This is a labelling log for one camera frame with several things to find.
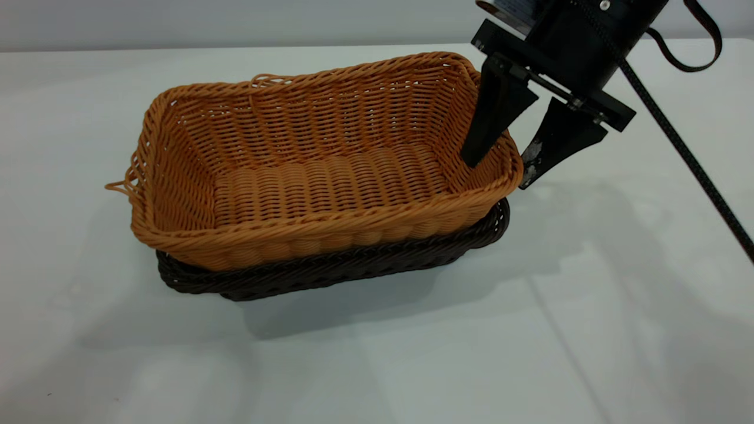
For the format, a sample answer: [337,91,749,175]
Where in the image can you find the black wicker basket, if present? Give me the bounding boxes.
[156,197,511,302]

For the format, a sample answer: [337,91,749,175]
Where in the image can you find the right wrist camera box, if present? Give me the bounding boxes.
[476,0,551,37]

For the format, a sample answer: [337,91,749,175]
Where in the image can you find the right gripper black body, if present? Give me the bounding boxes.
[471,0,669,133]

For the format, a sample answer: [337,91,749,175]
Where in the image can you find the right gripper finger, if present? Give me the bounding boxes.
[518,97,607,189]
[459,56,540,170]

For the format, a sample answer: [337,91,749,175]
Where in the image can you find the smooth black looped cable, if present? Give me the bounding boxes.
[645,0,723,73]

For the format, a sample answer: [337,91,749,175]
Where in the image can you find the orange wicker basket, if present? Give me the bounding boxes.
[105,51,524,271]

